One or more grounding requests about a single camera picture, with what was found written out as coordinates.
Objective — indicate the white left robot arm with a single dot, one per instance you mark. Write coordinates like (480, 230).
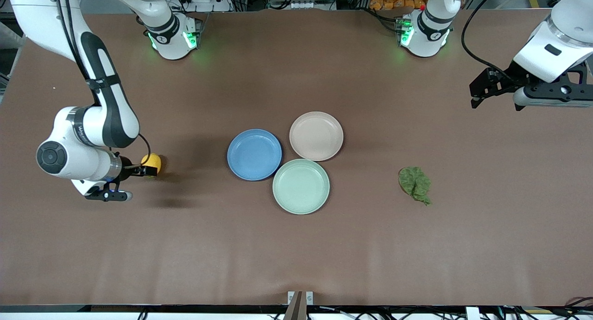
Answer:
(424, 35)

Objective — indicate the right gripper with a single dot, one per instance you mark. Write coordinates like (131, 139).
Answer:
(126, 170)

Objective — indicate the green lettuce leaf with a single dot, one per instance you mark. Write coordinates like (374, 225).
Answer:
(414, 183)

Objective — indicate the yellow lemon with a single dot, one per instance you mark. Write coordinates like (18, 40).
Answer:
(152, 161)

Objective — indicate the blue plate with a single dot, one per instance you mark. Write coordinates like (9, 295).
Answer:
(255, 154)

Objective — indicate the metal bracket with brown post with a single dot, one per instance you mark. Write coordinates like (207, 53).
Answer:
(296, 306)

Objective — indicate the pale green plate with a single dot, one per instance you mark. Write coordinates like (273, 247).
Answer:
(301, 186)

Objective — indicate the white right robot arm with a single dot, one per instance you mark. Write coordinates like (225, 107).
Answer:
(78, 158)

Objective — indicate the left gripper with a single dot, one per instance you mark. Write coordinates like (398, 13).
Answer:
(508, 75)

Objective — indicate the beige plate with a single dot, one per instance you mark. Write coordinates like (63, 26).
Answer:
(316, 136)

